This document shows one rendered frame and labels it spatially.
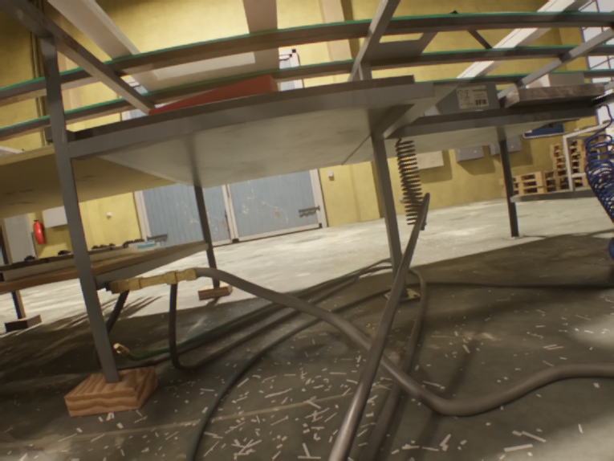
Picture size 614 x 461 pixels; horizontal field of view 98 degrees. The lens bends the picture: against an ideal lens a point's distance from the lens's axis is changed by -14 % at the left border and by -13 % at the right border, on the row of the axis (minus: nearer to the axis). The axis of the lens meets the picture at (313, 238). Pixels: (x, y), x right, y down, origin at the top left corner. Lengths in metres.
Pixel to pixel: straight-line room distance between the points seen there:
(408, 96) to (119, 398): 0.86
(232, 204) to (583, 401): 6.59
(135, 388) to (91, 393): 0.09
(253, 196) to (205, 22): 4.10
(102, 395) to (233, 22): 7.91
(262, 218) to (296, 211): 0.75
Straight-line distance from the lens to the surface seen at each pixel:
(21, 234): 9.25
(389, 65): 1.29
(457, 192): 7.86
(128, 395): 0.76
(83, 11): 0.93
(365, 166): 6.68
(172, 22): 8.56
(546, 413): 0.56
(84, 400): 0.81
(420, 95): 0.72
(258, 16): 0.96
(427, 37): 1.22
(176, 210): 7.19
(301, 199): 6.74
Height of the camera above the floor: 0.33
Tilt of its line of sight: 4 degrees down
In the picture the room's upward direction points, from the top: 10 degrees counter-clockwise
